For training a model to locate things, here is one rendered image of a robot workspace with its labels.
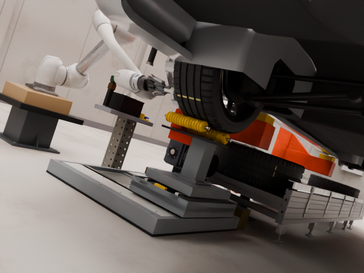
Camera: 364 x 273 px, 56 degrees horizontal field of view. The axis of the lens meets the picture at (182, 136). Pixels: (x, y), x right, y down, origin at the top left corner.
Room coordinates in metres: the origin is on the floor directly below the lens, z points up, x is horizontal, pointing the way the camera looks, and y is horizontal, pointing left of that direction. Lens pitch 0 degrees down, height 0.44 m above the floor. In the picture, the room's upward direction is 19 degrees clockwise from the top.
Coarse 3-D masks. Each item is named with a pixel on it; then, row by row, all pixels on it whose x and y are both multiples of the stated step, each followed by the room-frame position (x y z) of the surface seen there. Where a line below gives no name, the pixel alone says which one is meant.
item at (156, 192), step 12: (132, 180) 1.74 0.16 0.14; (144, 180) 1.69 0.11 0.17; (144, 192) 1.68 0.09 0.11; (156, 192) 1.64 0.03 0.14; (168, 192) 1.60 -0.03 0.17; (180, 192) 1.83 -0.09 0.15; (168, 204) 1.58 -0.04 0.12; (180, 204) 1.55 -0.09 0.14; (192, 204) 1.56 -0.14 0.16; (204, 204) 1.65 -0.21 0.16; (216, 204) 1.74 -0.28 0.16; (228, 204) 1.85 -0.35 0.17; (180, 216) 1.54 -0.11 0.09; (192, 216) 1.59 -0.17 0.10; (204, 216) 1.68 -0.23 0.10; (216, 216) 1.78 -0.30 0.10; (228, 216) 1.88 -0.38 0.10
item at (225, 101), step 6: (222, 72) 1.59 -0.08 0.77; (222, 96) 1.64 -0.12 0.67; (222, 102) 1.65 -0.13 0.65; (228, 102) 2.02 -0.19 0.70; (228, 108) 1.96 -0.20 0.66; (234, 108) 1.96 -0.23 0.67; (240, 108) 1.94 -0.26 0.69; (246, 108) 1.93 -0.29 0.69; (252, 108) 1.92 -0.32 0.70; (228, 114) 1.73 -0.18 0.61; (234, 114) 1.88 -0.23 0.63; (240, 114) 1.88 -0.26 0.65; (246, 114) 1.88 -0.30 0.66
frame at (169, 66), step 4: (168, 60) 1.73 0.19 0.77; (172, 60) 1.75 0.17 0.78; (168, 64) 1.72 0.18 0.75; (172, 64) 1.71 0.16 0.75; (168, 68) 1.73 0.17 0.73; (172, 68) 1.71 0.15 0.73; (168, 72) 1.75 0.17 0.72; (172, 72) 1.72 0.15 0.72; (168, 76) 1.76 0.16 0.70; (172, 76) 1.78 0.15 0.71; (168, 80) 1.78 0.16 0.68; (172, 80) 1.80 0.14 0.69; (168, 84) 1.80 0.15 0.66; (172, 84) 1.80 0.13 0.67; (172, 96) 1.83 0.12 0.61; (172, 100) 1.85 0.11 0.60; (176, 100) 1.83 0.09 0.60; (176, 104) 1.85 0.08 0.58
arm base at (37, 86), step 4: (28, 84) 2.48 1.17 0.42; (32, 84) 2.50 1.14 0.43; (36, 84) 2.49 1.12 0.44; (40, 84) 2.49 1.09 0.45; (32, 88) 2.49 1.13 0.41; (36, 88) 2.46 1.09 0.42; (40, 88) 2.48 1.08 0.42; (44, 88) 2.50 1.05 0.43; (48, 88) 2.51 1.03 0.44; (52, 88) 2.54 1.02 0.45; (44, 92) 2.49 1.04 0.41; (48, 92) 2.51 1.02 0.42; (52, 92) 2.54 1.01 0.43
